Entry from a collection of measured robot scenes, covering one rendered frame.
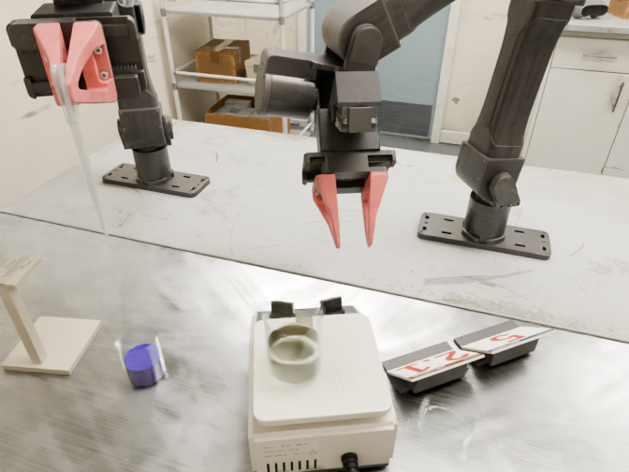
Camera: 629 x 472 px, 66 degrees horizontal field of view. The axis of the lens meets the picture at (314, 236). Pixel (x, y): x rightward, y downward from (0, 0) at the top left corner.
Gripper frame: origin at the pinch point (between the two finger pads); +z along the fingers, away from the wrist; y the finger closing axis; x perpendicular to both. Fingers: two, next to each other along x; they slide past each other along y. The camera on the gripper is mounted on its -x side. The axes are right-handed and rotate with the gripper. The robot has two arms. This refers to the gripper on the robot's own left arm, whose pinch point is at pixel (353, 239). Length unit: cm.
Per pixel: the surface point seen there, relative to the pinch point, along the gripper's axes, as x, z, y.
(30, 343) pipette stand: 4.9, 8.7, -35.8
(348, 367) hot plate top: -5.5, 13.5, -2.5
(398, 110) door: 240, -150, 80
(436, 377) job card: 1.9, 15.3, 8.0
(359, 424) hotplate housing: -7.2, 18.3, -2.2
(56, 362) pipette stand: 7.5, 10.8, -34.0
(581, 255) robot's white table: 17.6, -0.3, 37.9
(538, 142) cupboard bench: 175, -93, 135
